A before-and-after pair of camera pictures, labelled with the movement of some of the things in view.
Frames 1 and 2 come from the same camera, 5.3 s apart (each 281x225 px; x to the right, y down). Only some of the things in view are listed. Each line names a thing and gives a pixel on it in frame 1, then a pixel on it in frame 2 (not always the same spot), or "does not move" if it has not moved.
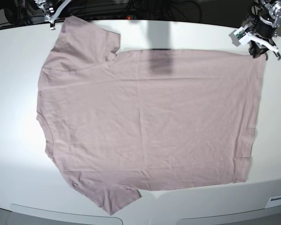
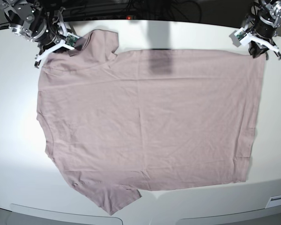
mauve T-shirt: (120, 125) does not move
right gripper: (255, 48) does not move
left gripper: (50, 18) → (69, 40)
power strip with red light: (110, 17) does not move
